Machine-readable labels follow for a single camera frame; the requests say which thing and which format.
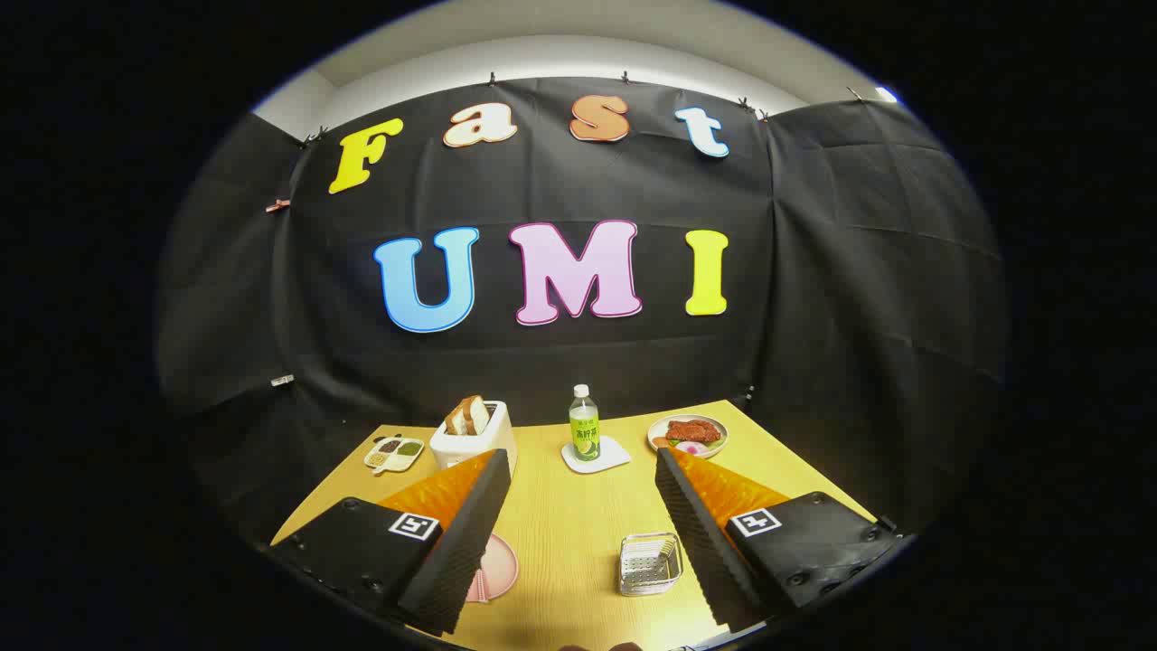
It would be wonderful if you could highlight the white square coaster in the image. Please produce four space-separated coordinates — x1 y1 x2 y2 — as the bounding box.
560 436 632 475

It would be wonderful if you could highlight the plate of toy food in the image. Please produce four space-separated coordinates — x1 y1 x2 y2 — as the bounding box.
647 414 729 459

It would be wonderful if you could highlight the metal wire basket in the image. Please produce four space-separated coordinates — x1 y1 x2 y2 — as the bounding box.
619 533 683 597

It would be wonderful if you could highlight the pink round plate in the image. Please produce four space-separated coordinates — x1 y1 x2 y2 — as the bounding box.
466 532 520 604

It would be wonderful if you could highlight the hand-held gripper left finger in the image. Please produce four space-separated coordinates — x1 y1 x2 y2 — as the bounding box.
269 449 513 637

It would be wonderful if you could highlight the white divided seasoning dish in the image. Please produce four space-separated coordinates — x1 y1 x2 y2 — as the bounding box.
364 436 425 474

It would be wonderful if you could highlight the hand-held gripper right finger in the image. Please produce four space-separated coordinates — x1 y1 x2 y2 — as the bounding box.
654 447 905 634

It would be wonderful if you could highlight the white toaster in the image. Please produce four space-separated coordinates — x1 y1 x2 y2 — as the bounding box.
429 401 518 480

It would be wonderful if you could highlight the green label drink bottle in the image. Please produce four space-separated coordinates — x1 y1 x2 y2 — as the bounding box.
569 384 602 462

